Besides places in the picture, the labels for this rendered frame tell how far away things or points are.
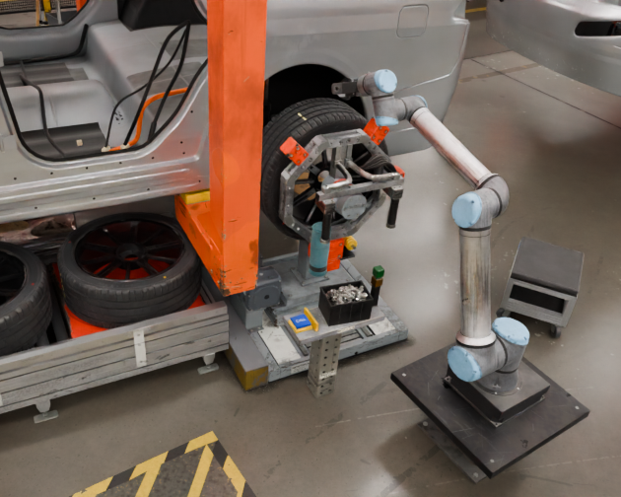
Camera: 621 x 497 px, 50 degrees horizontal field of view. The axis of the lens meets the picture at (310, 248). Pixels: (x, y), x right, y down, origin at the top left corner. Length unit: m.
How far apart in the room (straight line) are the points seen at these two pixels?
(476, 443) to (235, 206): 1.33
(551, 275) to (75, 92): 2.68
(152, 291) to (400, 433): 1.28
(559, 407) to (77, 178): 2.26
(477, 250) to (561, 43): 2.85
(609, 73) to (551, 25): 0.53
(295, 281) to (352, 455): 0.97
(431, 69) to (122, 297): 1.88
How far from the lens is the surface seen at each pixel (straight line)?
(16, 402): 3.13
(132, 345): 3.06
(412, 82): 3.53
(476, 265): 2.51
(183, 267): 3.12
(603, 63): 5.02
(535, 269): 3.75
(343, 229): 3.22
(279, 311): 3.44
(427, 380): 2.99
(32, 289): 3.11
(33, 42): 4.62
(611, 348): 3.98
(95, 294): 3.07
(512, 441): 2.87
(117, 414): 3.19
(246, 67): 2.44
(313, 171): 3.08
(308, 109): 3.05
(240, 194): 2.65
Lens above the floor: 2.39
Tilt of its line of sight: 35 degrees down
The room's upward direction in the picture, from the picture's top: 5 degrees clockwise
